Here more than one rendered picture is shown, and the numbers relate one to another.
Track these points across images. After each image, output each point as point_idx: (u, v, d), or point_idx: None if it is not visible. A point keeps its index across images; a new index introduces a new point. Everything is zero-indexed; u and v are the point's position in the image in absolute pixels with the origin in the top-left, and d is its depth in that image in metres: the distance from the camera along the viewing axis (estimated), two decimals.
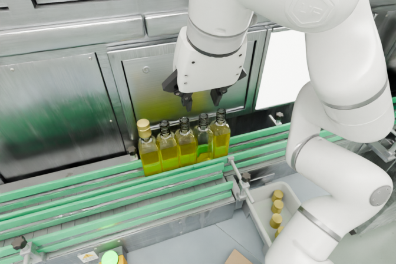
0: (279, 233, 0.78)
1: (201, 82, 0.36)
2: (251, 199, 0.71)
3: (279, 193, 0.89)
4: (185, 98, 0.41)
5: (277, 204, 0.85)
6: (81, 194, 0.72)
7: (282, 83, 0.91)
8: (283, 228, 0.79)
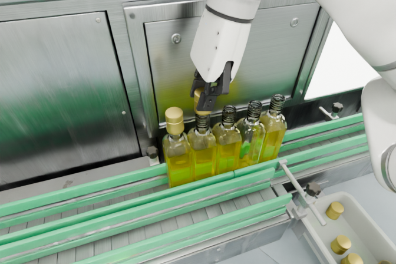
0: (351, 263, 0.58)
1: None
2: (322, 220, 0.51)
3: (338, 206, 0.69)
4: None
5: None
6: (85, 213, 0.52)
7: (342, 65, 0.71)
8: (355, 256, 0.59)
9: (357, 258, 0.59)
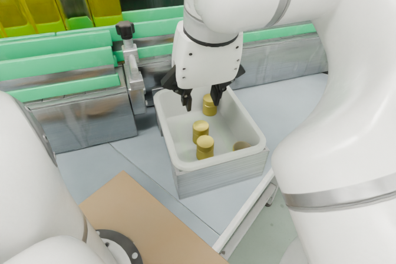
0: (198, 144, 0.46)
1: (200, 76, 0.36)
2: (132, 65, 0.39)
3: (211, 97, 0.57)
4: (184, 96, 0.41)
5: None
6: None
7: None
8: (206, 137, 0.47)
9: (209, 139, 0.47)
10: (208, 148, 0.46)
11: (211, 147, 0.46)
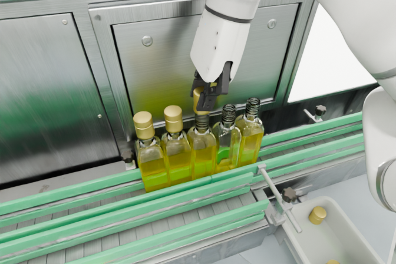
0: None
1: None
2: (297, 227, 0.49)
3: (320, 211, 0.67)
4: None
5: (174, 112, 0.45)
6: (55, 219, 0.50)
7: (324, 67, 0.69)
8: (335, 263, 0.58)
9: None
10: None
11: None
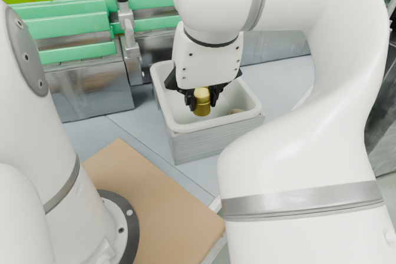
0: (194, 95, 0.44)
1: (200, 76, 0.36)
2: (127, 27, 0.39)
3: None
4: (188, 96, 0.41)
5: None
6: None
7: None
8: (203, 89, 0.45)
9: (205, 91, 0.44)
10: (204, 98, 0.43)
11: (208, 98, 0.44)
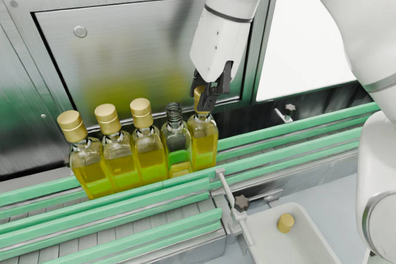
0: None
1: None
2: (250, 240, 0.44)
3: (288, 218, 0.62)
4: None
5: (105, 111, 0.40)
6: None
7: (294, 63, 0.64)
8: (198, 89, 0.45)
9: (201, 88, 0.45)
10: None
11: None
